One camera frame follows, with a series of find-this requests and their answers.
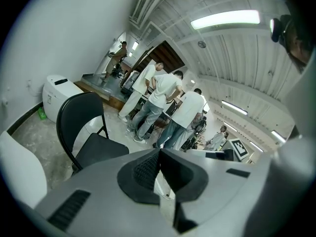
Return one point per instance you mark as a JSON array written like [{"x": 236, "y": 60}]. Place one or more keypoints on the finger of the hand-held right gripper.
[{"x": 196, "y": 154}]

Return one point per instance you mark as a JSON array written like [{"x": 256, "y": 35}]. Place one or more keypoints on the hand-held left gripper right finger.
[{"x": 222, "y": 189}]

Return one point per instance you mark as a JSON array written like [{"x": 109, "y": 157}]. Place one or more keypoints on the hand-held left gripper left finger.
[{"x": 103, "y": 194}]

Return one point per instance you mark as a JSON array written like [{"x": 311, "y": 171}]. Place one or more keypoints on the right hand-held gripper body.
[{"x": 238, "y": 149}]

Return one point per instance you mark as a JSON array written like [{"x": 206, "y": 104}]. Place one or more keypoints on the black folding chair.
[{"x": 98, "y": 147}]

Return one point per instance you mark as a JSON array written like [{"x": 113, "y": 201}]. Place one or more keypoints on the ceiling light tube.
[
  {"x": 278, "y": 136},
  {"x": 135, "y": 45},
  {"x": 234, "y": 107}
]

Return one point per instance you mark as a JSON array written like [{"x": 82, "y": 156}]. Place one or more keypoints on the black glass display cabinet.
[{"x": 129, "y": 83}]

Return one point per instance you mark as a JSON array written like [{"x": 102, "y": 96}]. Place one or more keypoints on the brown wooden steps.
[{"x": 101, "y": 95}]

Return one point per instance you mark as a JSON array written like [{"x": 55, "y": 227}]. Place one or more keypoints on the green packet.
[{"x": 42, "y": 113}]

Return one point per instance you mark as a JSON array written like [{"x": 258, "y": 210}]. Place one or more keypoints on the brown wooden door panel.
[{"x": 170, "y": 55}]

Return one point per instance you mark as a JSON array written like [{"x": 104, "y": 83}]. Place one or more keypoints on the white oval toilet black panel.
[{"x": 61, "y": 95}]

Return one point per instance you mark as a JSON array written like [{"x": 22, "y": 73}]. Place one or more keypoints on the round ceiling detector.
[{"x": 201, "y": 44}]

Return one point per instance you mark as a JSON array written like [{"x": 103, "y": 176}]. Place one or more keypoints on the person's face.
[{"x": 297, "y": 48}]

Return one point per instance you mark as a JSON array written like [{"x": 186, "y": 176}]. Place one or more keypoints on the large ceiling light panel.
[{"x": 224, "y": 18}]

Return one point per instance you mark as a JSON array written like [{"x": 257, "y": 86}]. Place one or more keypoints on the black camera rig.
[{"x": 198, "y": 124}]

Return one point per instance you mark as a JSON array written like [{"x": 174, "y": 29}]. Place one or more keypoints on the head-worn camera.
[{"x": 280, "y": 28}]

